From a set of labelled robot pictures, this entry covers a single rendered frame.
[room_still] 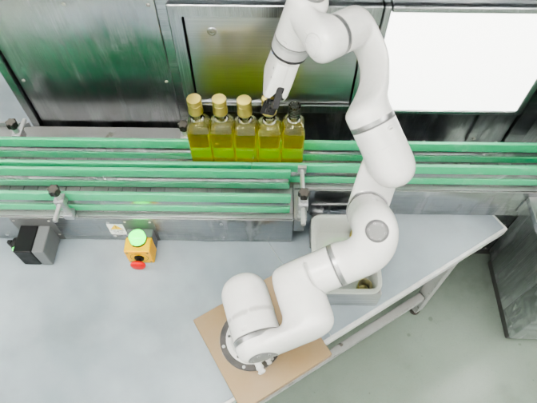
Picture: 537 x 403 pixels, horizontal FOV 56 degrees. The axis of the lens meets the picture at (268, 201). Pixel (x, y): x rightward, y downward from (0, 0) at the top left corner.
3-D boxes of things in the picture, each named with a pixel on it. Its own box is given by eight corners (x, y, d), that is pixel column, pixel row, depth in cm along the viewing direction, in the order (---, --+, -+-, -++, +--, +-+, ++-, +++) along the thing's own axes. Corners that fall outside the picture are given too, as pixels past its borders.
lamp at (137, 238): (148, 232, 134) (145, 227, 132) (145, 247, 132) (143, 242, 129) (131, 232, 134) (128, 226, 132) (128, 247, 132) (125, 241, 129)
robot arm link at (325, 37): (370, 27, 87) (333, 44, 82) (346, 70, 96) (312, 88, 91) (312, -27, 91) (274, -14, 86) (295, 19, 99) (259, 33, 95)
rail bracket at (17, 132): (42, 137, 145) (23, 105, 133) (37, 156, 141) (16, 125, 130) (29, 137, 145) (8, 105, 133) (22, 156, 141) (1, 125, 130)
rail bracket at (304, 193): (306, 182, 135) (309, 155, 125) (308, 238, 127) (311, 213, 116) (295, 182, 135) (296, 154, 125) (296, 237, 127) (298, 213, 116)
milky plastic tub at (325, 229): (369, 229, 143) (375, 214, 135) (377, 305, 131) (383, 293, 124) (308, 229, 143) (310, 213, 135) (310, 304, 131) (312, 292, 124)
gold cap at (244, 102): (252, 106, 119) (252, 93, 115) (252, 118, 117) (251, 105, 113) (237, 106, 119) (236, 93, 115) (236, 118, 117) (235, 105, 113)
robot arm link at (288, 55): (276, 15, 99) (272, 26, 101) (275, 47, 94) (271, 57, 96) (312, 24, 100) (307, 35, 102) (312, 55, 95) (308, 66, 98)
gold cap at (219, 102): (228, 105, 119) (226, 92, 115) (228, 117, 117) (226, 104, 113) (212, 105, 119) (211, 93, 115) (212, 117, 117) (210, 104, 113)
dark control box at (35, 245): (61, 239, 141) (49, 225, 134) (54, 265, 137) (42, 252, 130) (32, 239, 141) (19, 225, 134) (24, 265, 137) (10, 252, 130)
